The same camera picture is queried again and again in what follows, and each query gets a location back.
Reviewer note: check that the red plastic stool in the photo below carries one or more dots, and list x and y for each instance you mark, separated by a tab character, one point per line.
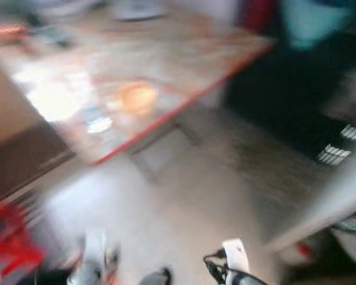
3	237

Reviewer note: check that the red orange packet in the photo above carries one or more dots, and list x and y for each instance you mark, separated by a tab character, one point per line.
6	32

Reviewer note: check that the marble table with red edge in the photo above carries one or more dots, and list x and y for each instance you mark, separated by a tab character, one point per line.
166	59

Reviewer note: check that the round orange fruit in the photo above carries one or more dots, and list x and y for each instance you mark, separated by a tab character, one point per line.
136	98

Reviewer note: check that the red cloth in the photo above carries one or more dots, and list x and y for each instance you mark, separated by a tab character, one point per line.
258	13

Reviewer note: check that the small white bottle red cap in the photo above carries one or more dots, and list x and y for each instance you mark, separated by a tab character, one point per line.
302	250

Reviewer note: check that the white blue fridge door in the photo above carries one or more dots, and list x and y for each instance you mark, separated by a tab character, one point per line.
332	190

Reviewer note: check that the grey mesh bag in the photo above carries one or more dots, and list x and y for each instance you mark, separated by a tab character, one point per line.
351	228

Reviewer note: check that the small clear glass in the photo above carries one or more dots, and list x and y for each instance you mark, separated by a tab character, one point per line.
99	123

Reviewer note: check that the teal cloth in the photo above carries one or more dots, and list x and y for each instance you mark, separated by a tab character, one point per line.
308	21

